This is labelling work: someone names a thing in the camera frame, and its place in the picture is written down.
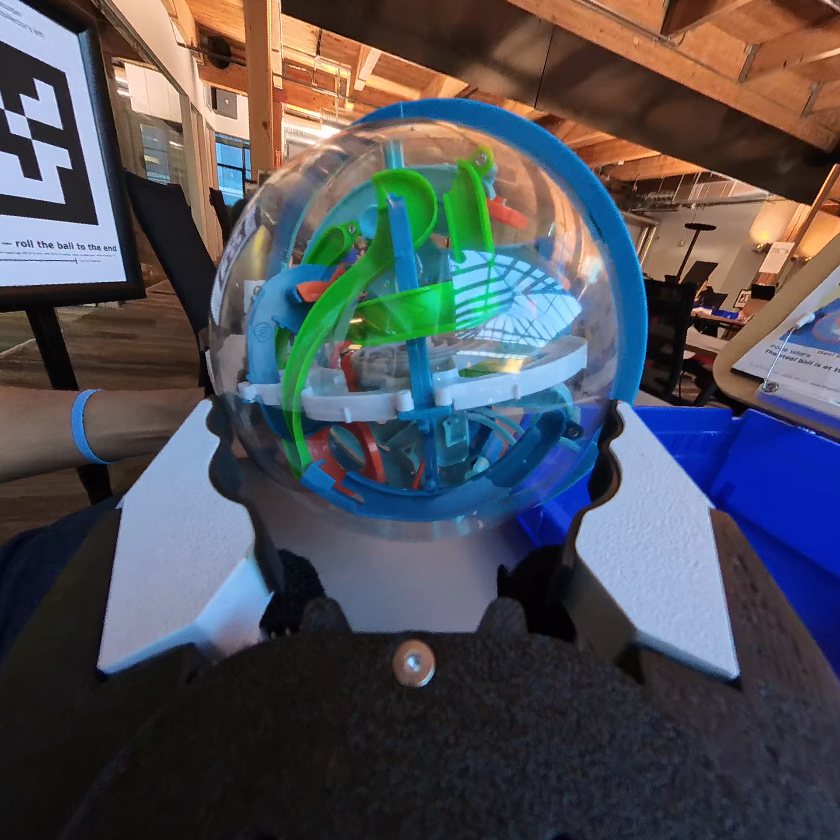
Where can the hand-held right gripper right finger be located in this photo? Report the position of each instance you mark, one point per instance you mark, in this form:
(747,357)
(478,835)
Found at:
(649,544)

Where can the black folding chair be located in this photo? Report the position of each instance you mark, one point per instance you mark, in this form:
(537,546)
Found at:
(174,262)

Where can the clear plastic maze ball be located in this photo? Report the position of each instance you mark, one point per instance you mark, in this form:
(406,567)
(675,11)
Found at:
(426,315)

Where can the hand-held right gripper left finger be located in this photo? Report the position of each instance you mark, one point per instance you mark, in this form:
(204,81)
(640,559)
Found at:
(170,544)

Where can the printed instruction sheet stand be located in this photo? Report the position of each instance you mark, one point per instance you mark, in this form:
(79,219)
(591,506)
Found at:
(787,348)

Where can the wooden post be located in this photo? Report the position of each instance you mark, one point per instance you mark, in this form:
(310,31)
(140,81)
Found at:
(262,85)

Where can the black framed marker sign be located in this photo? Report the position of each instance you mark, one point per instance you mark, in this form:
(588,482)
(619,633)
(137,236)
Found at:
(52,164)

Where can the blue rubber wristband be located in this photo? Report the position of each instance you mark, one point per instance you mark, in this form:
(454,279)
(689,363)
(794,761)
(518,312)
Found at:
(84,426)

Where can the person's dark trousers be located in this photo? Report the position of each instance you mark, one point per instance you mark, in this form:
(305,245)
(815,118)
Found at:
(39,577)

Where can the large blue plastic bin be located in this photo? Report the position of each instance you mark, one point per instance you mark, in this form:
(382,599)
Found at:
(735,485)

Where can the person's left forearm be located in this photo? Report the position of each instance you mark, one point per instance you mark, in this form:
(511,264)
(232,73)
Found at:
(131,423)

